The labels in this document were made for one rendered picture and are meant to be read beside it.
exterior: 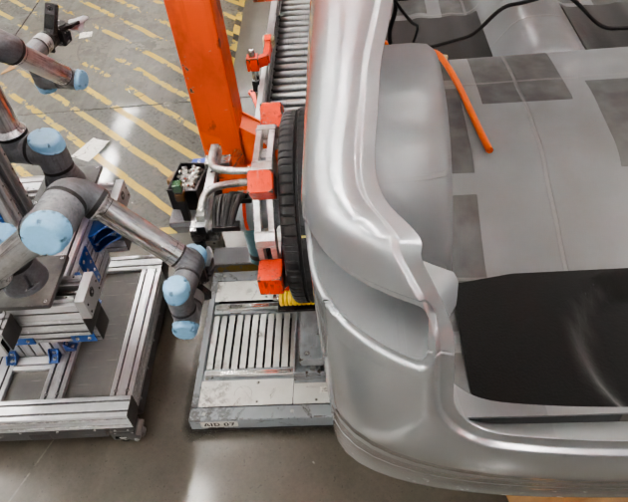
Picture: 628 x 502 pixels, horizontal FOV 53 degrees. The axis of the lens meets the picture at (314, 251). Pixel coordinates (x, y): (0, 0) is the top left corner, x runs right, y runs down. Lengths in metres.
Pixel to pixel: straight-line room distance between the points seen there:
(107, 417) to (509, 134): 1.77
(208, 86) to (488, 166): 1.08
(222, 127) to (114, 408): 1.16
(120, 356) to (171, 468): 0.50
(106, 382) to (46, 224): 1.13
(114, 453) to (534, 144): 1.96
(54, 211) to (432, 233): 0.99
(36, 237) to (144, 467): 1.25
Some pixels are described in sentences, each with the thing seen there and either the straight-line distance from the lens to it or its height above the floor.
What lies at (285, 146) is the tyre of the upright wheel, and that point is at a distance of 1.90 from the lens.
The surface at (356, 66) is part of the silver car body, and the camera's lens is 1.18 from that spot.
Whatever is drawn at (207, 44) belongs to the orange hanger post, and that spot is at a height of 1.24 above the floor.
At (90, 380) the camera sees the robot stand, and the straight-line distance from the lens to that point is 2.72.
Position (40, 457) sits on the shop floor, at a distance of 2.88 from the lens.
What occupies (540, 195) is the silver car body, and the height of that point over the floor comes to 0.98.
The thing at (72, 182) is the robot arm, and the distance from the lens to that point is 1.79.
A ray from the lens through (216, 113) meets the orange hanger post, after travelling 2.52.
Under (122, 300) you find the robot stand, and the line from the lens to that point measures 2.94.
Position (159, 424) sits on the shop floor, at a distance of 2.76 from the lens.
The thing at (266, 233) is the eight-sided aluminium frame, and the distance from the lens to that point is 1.91.
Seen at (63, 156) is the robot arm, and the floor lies 0.97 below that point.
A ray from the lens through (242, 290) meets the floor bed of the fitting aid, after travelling 2.98.
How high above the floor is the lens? 2.29
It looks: 46 degrees down
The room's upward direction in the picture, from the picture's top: 8 degrees counter-clockwise
